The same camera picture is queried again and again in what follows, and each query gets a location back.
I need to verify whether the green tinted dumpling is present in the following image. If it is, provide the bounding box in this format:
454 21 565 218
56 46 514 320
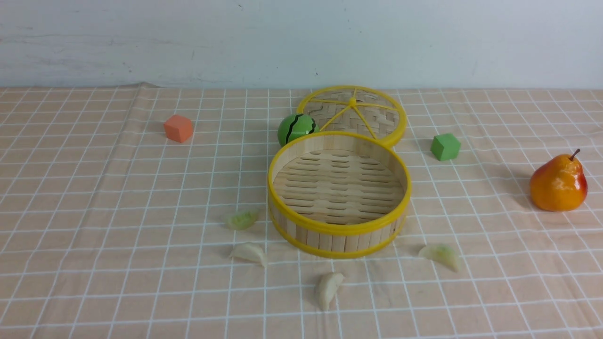
223 208 259 231
417 244 459 273

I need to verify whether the white dumpling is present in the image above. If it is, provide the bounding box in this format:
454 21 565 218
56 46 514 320
229 242 268 268
314 272 345 312

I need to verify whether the bamboo steamer tray yellow rim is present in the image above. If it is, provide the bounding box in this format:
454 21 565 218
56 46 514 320
267 131 413 259

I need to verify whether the woven bamboo steamer lid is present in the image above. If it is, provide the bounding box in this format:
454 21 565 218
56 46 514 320
296 85 407 148

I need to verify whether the green toy watermelon ball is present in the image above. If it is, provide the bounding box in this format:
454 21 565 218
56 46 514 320
277 113 317 147

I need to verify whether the orange foam cube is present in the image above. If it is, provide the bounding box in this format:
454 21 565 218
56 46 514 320
163 114 194 143

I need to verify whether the green foam cube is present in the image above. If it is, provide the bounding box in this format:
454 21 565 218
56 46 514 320
430 133 461 161

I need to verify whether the checked peach tablecloth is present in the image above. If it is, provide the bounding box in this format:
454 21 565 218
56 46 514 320
0 84 603 339

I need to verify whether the orange yellow toy pear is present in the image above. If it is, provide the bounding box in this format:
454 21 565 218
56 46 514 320
529 148 588 212

